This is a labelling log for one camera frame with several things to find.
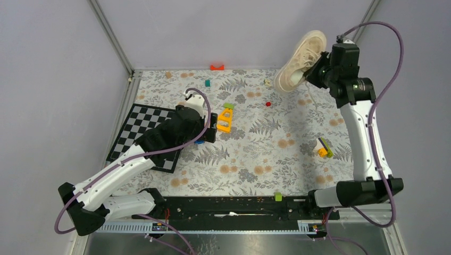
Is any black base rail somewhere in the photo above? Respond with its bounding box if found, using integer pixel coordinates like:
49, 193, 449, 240
149, 196, 329, 224

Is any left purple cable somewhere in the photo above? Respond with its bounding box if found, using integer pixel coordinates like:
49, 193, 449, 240
54, 87, 212, 235

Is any black white checkerboard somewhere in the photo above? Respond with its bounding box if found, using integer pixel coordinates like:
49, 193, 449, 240
107, 104, 189, 173

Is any yellow triangular toy frame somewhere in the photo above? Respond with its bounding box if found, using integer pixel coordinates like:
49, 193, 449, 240
216, 108, 233, 133

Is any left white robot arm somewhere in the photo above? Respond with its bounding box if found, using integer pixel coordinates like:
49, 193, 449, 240
58, 104, 218, 236

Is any white slotted cable duct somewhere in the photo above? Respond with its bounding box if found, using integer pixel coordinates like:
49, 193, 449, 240
96, 218, 319, 234

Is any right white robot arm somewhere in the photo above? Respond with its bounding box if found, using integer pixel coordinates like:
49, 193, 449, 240
305, 43, 404, 219

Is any green block on frame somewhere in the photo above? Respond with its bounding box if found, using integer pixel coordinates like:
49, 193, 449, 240
223, 103, 235, 110

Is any floral patterned table mat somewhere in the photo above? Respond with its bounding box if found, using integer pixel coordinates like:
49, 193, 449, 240
116, 70, 353, 196

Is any lime green cube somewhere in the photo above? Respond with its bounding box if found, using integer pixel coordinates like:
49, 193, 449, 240
274, 192, 283, 202

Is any orange arch block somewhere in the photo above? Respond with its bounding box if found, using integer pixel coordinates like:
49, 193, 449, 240
210, 65, 224, 71

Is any beige sneaker with laces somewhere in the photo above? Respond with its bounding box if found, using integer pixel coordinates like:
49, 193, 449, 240
273, 30, 327, 93

